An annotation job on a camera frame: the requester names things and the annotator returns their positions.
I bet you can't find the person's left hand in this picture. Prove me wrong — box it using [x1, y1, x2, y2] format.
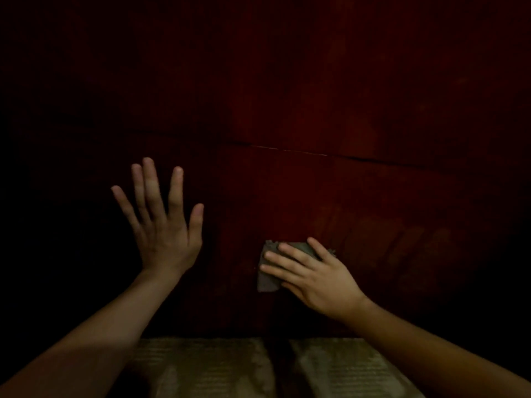
[111, 157, 205, 279]

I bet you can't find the person's right hand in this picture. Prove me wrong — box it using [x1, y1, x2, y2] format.
[259, 237, 373, 324]

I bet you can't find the grey wiping cloth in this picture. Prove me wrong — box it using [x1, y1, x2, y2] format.
[256, 240, 336, 293]

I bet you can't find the person's right forearm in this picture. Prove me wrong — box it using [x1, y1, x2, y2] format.
[343, 297, 531, 398]

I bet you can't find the person's left forearm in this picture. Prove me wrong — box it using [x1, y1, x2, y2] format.
[0, 269, 183, 398]

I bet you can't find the person's left leg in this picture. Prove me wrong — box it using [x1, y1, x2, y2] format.
[109, 337, 278, 398]

